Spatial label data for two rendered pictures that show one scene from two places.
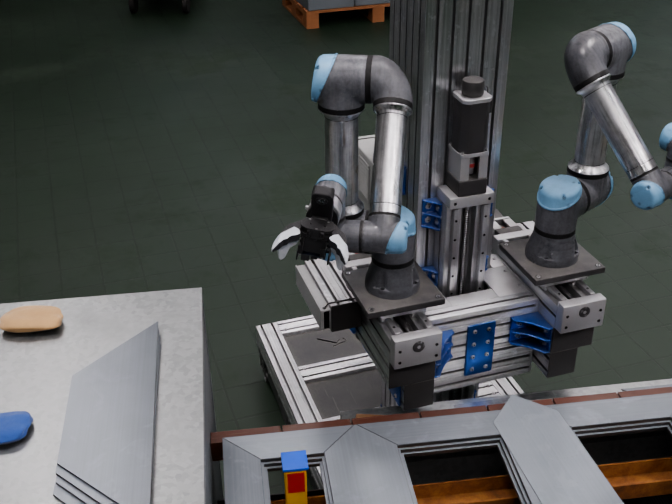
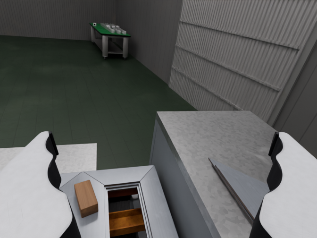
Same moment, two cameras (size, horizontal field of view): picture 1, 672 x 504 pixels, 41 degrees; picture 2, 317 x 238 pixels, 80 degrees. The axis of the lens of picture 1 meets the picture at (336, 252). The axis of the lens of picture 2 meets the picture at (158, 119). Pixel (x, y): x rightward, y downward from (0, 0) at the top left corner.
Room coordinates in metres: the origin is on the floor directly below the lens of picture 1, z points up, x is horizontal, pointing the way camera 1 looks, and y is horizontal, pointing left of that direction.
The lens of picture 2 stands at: (1.63, 0.03, 1.52)
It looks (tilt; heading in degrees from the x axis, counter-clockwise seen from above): 30 degrees down; 168
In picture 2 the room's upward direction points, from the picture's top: 9 degrees clockwise
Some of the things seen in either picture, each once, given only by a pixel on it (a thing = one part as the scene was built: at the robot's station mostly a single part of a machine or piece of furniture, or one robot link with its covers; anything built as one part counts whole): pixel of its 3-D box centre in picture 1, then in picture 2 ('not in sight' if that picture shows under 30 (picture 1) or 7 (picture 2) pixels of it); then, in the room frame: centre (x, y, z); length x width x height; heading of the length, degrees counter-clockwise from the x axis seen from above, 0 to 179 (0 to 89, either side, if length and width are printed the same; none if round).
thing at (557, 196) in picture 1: (559, 203); not in sight; (2.22, -0.63, 1.20); 0.13 x 0.12 x 0.14; 134
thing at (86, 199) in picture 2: not in sight; (86, 197); (1.14, -0.10, 0.87); 0.12 x 0.06 x 0.05; 23
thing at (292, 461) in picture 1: (294, 463); not in sight; (1.54, 0.10, 0.88); 0.06 x 0.06 x 0.02; 7
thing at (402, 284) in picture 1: (392, 269); not in sight; (2.06, -0.15, 1.09); 0.15 x 0.15 x 0.10
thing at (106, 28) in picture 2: not in sight; (107, 38); (-5.28, -0.61, 0.42); 2.31 x 0.87 x 0.84; 18
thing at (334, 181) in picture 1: (328, 197); not in sight; (1.82, 0.01, 1.43); 0.11 x 0.08 x 0.09; 172
